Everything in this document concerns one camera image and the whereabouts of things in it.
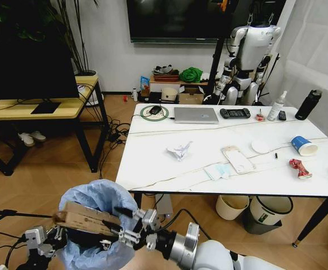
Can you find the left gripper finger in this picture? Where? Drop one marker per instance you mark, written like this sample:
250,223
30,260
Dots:
52,234
61,236

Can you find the white humanoid robot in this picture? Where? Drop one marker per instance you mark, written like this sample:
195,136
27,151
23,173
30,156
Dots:
251,53

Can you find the small black remote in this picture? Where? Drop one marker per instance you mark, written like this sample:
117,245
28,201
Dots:
282,115

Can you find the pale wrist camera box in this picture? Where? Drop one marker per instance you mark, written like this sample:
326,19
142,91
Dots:
35,236
151,219

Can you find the small red floor item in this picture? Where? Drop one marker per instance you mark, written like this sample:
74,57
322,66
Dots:
125,98

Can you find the round green-rimmed mouse pad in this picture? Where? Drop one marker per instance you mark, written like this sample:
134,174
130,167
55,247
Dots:
163,114

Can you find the crumpled white paper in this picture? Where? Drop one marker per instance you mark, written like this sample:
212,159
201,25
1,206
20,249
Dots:
179,150

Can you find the open cardboard box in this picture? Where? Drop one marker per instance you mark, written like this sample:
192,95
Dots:
191,95

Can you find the cream waste bin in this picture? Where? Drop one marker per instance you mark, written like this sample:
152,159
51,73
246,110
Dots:
232,206

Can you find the white bin with dark base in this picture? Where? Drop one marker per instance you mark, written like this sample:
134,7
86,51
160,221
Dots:
269,212

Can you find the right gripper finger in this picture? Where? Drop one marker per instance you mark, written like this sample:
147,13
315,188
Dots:
127,236
125,211

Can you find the white round lid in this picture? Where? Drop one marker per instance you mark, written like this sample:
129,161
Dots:
260,146

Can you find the black water bottle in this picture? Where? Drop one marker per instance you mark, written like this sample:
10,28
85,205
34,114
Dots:
307,105

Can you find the black handheld game console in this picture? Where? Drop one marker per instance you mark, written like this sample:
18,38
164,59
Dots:
234,113

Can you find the small red trinket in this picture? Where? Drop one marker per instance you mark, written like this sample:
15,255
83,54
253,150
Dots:
260,116

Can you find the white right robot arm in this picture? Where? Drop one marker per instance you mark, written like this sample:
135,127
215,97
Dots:
208,256

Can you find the brown cardboard piece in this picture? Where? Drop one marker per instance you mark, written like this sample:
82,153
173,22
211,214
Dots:
82,218

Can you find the black table leg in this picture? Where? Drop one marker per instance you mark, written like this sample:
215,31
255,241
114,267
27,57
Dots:
315,222

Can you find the trash bin with blue bag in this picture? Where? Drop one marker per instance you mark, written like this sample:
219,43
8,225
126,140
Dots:
99,194

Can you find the white plant pot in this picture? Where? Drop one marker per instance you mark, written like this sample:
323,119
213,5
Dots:
87,73

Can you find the black box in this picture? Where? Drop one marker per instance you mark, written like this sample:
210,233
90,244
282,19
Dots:
155,97

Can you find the blue snack bag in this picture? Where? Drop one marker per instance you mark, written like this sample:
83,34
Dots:
145,83

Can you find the white slipper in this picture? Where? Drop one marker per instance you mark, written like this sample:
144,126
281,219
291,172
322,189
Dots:
26,139
38,135

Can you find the wooden desk with black frame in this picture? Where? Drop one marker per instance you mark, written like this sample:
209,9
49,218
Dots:
17,111

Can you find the panda plush toy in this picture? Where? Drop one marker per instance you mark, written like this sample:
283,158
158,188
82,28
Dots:
163,69

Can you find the tall green houseplant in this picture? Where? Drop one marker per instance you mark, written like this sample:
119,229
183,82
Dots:
26,19

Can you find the black computer mouse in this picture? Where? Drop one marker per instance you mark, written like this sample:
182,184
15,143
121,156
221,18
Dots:
154,110

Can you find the small white bottle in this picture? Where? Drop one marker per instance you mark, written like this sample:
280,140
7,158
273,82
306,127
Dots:
135,95

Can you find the blue face mask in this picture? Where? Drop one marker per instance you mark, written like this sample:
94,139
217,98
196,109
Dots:
217,172

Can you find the blue paper cup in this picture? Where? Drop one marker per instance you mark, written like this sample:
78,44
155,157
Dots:
303,144

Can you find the cream round container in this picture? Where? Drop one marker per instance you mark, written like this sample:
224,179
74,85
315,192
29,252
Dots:
170,94

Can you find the crushed red can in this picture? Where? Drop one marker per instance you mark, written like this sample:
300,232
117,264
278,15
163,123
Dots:
300,168

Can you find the white curtain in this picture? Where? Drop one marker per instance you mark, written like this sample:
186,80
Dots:
312,56

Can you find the silver laptop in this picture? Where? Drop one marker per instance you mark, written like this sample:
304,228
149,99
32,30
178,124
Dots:
196,114

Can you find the flat stained paper bag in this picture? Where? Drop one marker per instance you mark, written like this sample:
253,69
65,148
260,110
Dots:
238,160

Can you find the green cloth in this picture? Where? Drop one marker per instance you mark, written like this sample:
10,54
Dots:
191,74

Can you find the black computer monitor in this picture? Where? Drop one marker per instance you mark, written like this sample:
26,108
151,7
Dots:
31,73

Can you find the red basket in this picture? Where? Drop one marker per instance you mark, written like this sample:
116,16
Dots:
166,77

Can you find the low wooden shelf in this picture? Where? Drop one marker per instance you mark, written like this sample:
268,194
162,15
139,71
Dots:
166,84

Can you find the wall-mounted black television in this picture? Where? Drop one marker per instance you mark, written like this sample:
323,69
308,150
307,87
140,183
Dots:
177,19

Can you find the silver power adapter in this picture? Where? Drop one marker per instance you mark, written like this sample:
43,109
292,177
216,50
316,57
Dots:
165,205

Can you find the black stand pole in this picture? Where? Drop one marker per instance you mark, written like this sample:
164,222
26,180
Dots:
217,62

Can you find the white spray bottle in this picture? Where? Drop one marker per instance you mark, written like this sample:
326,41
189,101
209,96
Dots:
275,108

